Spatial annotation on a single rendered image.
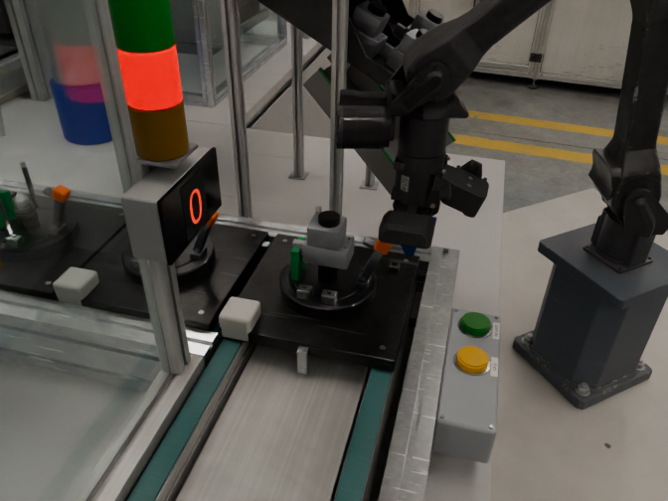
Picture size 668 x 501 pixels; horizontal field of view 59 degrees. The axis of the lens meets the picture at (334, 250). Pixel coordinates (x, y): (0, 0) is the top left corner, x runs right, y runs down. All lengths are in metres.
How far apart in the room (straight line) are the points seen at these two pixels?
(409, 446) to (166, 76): 0.46
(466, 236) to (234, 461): 0.69
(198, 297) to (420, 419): 0.36
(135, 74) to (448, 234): 0.81
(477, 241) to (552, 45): 3.64
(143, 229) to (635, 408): 0.71
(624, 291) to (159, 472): 0.59
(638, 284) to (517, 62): 4.05
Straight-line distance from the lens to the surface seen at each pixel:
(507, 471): 0.82
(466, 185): 0.72
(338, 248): 0.79
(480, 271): 1.12
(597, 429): 0.91
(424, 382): 0.77
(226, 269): 0.91
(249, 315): 0.79
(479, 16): 0.66
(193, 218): 0.61
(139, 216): 0.57
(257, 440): 0.75
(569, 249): 0.86
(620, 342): 0.88
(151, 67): 0.54
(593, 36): 4.76
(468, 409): 0.74
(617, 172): 0.77
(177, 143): 0.57
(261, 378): 0.81
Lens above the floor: 1.51
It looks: 35 degrees down
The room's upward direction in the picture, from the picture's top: 1 degrees clockwise
